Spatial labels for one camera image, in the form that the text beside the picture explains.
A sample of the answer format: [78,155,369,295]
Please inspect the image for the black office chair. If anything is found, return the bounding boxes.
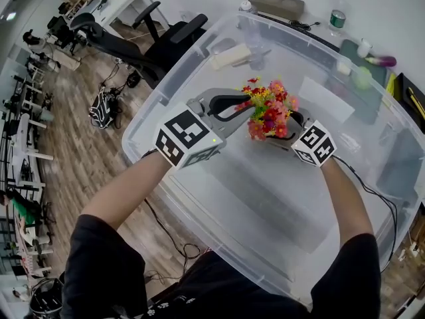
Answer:
[69,1,209,90]

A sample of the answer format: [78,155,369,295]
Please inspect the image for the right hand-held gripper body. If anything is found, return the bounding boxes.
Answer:
[291,120,338,168]

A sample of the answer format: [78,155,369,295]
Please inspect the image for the green label water bottle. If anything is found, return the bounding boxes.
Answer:
[328,0,348,37]

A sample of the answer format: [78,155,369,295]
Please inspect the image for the yellow note pad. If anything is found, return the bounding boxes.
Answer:
[384,73,398,96]

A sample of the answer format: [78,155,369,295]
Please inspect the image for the person's black shirt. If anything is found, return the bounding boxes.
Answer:
[61,213,383,319]

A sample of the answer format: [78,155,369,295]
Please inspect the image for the green toy cabbage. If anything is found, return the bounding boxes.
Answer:
[351,66,373,90]

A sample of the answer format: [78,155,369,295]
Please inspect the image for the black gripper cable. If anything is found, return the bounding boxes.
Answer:
[144,197,203,280]
[333,156,399,274]

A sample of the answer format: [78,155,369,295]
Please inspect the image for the dark green desk pad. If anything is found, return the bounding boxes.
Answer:
[339,39,388,88]

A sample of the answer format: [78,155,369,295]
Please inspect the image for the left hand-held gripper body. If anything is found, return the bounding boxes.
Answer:
[155,94,233,171]

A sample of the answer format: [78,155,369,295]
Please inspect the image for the cream rectangular block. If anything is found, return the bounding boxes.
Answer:
[211,43,252,72]

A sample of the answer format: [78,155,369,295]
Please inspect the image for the person's left forearm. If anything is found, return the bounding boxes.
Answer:
[79,150,173,232]

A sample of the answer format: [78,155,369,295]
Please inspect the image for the black desk tray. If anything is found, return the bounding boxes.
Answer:
[393,72,425,131]

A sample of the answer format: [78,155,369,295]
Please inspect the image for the purple toy eggplant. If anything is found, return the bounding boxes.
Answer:
[364,54,398,68]

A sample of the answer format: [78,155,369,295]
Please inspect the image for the thin black cable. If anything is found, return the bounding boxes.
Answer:
[288,19,322,32]

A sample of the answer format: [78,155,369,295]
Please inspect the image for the white cup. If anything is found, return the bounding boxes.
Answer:
[357,38,373,58]

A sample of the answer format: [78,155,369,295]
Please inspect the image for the yellow pen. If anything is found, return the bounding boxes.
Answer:
[407,86,425,121]

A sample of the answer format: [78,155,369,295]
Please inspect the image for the white side table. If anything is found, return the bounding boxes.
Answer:
[15,113,54,162]

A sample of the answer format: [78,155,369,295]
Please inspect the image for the black white patterned backpack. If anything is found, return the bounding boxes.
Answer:
[89,91,123,130]

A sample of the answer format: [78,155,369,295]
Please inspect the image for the clear plastic storage bin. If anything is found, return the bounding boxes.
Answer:
[122,10,424,307]

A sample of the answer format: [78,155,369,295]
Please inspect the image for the small black bag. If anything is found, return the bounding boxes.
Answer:
[126,71,143,89]

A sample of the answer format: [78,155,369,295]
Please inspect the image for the white card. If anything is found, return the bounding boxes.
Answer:
[297,76,356,123]

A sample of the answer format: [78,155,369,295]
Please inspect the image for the colourful flowers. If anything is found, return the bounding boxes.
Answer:
[234,76,300,142]

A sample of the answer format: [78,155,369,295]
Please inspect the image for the person's right forearm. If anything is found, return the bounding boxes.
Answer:
[320,156,376,245]

